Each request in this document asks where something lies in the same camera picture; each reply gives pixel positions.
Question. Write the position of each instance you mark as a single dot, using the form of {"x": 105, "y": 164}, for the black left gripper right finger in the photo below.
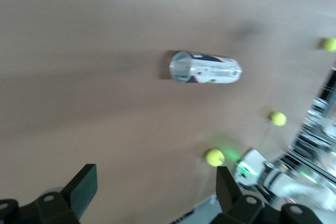
{"x": 244, "y": 211}

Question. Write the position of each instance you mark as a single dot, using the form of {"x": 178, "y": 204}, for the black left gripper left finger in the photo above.
{"x": 52, "y": 208}

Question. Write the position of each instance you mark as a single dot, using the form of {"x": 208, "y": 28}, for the white blue tennis ball can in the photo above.
{"x": 210, "y": 69}

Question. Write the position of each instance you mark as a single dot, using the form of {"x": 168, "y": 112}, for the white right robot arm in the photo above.
{"x": 252, "y": 162}

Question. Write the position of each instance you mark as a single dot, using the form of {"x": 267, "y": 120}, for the yellow tennis ball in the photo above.
{"x": 278, "y": 118}
{"x": 215, "y": 157}
{"x": 329, "y": 44}

